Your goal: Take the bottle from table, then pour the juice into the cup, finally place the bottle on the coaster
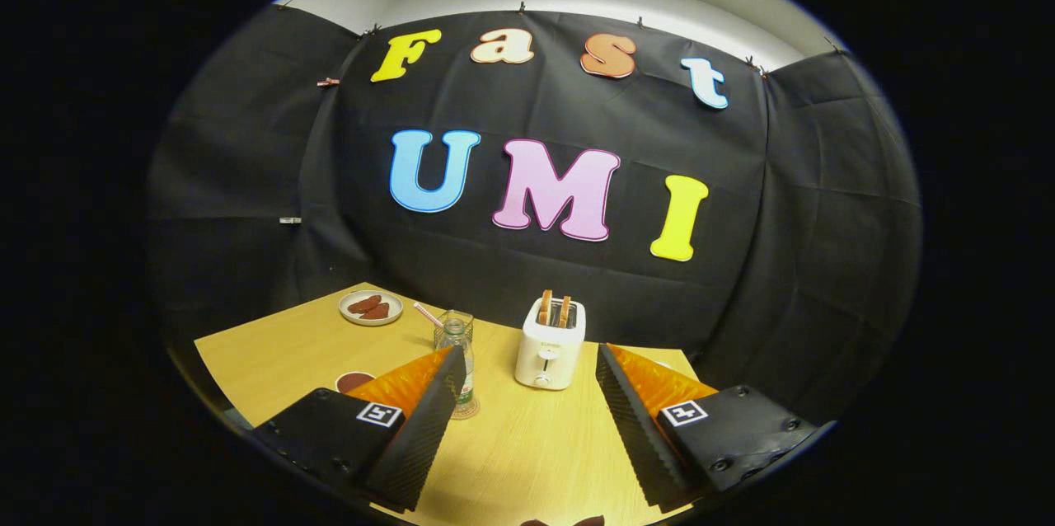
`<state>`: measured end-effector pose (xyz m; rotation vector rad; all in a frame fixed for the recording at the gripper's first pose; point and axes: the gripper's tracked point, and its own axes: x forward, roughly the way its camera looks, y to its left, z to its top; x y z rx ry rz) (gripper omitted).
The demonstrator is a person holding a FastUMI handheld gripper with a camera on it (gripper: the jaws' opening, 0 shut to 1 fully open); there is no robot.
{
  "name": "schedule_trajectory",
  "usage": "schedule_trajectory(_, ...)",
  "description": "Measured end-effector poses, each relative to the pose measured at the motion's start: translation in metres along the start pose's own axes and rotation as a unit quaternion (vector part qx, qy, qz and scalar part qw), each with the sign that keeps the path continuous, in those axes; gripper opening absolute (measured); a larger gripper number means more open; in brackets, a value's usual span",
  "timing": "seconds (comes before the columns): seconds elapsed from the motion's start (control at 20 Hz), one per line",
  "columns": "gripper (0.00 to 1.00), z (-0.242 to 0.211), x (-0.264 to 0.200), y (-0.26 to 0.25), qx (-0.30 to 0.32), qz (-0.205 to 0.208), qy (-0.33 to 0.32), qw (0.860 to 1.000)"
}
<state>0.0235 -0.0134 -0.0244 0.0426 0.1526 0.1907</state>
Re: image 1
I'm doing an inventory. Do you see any white toaster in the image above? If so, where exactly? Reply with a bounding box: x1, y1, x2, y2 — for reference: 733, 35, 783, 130
514, 298, 587, 391

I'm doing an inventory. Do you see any black backdrop cloth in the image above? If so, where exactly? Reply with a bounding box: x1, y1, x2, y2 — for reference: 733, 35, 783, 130
147, 2, 922, 428

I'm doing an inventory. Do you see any clear plastic bottle green label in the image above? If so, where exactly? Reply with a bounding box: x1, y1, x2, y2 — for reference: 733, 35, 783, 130
435, 317, 481, 420

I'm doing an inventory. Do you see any small white plate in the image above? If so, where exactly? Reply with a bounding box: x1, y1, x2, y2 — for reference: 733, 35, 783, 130
339, 289, 405, 327

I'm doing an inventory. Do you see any wooden table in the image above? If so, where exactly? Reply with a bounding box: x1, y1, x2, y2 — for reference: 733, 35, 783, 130
194, 282, 718, 526

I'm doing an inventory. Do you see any clear drinking glass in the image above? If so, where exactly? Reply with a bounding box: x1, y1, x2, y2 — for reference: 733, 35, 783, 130
434, 310, 475, 347

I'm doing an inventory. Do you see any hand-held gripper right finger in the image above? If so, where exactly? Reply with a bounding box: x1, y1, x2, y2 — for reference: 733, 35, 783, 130
595, 342, 818, 513

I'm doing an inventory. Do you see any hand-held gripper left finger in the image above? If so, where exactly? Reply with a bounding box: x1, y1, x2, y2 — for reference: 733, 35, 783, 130
247, 345, 467, 513

